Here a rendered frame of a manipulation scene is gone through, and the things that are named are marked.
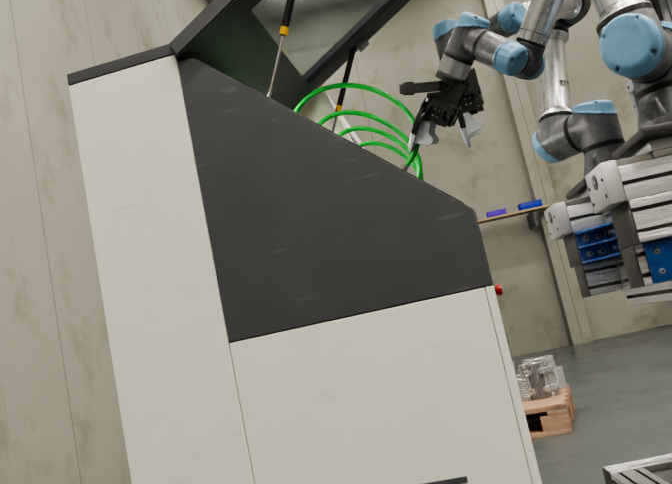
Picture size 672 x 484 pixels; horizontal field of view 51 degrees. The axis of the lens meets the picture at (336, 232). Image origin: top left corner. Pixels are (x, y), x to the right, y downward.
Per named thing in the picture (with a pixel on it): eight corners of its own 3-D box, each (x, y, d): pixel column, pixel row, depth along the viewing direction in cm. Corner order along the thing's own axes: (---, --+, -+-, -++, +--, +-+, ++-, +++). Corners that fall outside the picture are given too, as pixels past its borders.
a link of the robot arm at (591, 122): (607, 138, 197) (595, 92, 199) (569, 154, 208) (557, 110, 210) (633, 137, 204) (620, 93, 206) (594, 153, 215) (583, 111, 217)
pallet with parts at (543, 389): (574, 406, 483) (560, 350, 489) (581, 431, 393) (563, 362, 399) (384, 439, 518) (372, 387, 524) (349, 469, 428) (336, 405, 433)
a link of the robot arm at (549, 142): (568, 146, 207) (552, -16, 222) (530, 162, 219) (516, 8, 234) (596, 154, 213) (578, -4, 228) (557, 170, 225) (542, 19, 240)
